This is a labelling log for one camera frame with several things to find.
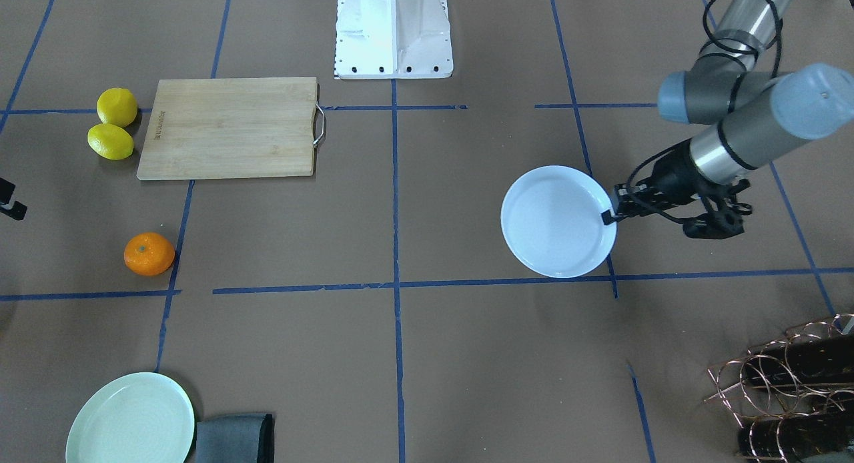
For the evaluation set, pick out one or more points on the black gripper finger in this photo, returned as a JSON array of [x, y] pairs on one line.
[[620, 206], [9, 206]]

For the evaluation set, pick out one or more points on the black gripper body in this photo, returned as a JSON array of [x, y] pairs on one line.
[[669, 175]]

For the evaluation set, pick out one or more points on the light blue plate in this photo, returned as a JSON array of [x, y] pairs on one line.
[[551, 220]]

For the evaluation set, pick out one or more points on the orange fruit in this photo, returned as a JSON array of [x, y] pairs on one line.
[[149, 254]]

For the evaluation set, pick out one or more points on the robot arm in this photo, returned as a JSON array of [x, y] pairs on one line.
[[751, 118]]

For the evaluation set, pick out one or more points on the light green plate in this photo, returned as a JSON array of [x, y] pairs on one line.
[[140, 417]]

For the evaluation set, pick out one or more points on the lemon near board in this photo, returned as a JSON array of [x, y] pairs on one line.
[[110, 141]]

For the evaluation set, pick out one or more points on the lemon far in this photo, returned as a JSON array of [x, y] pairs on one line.
[[117, 106]]

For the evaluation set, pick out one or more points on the bamboo cutting board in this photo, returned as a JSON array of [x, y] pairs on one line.
[[223, 128]]

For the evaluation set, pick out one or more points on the brown glass bottle middle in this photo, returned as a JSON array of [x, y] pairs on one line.
[[816, 364]]

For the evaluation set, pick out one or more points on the brown glass bottle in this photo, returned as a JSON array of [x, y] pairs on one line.
[[816, 364], [813, 438]]

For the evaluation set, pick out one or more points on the brown glass bottle lower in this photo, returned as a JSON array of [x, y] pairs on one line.
[[813, 438]]

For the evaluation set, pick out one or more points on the dark folded cloth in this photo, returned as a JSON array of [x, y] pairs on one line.
[[236, 438]]

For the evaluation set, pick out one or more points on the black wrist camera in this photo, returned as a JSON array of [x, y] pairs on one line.
[[724, 213]]

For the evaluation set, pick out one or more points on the copper wire bottle rack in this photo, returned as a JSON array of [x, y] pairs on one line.
[[792, 397]]

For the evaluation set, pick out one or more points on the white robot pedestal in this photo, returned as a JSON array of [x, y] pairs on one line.
[[393, 39]]

